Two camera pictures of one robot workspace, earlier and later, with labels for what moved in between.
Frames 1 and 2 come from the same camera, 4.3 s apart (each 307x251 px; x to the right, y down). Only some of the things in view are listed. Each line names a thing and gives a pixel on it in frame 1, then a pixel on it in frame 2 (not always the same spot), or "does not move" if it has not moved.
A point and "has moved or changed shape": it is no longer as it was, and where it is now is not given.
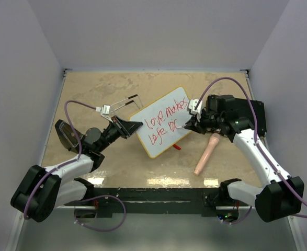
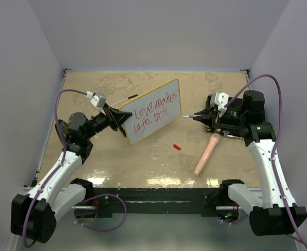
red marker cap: x=177 y=147 does not move
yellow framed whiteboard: x=161 y=117 has moved or changed shape
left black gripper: x=127 y=127 to x=119 y=116
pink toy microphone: x=214 y=142 does not move
